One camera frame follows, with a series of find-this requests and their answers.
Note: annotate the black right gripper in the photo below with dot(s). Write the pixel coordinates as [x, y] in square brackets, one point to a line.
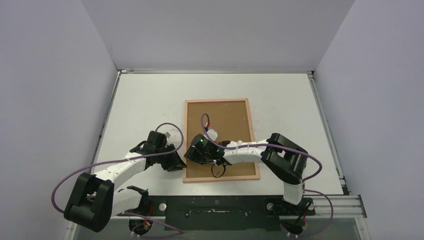
[193, 153]

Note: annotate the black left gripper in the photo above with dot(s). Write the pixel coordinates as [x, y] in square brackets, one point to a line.
[175, 163]

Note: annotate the brown backing board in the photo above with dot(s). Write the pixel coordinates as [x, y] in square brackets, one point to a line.
[231, 119]

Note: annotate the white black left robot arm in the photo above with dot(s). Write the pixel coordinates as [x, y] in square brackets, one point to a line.
[97, 197]

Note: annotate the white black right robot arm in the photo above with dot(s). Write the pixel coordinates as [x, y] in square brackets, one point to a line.
[283, 157]

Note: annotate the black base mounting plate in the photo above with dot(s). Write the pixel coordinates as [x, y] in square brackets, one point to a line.
[225, 212]

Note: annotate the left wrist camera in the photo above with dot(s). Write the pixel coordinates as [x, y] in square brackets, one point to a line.
[156, 143]

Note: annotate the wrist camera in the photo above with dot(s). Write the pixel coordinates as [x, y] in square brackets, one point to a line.
[210, 133]
[156, 143]

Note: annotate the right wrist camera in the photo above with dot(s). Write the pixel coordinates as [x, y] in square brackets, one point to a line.
[210, 133]

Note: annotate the aluminium table edge rail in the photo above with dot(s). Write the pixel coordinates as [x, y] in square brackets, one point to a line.
[329, 137]

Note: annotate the aluminium front rail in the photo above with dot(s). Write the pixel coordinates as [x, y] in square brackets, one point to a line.
[338, 206]

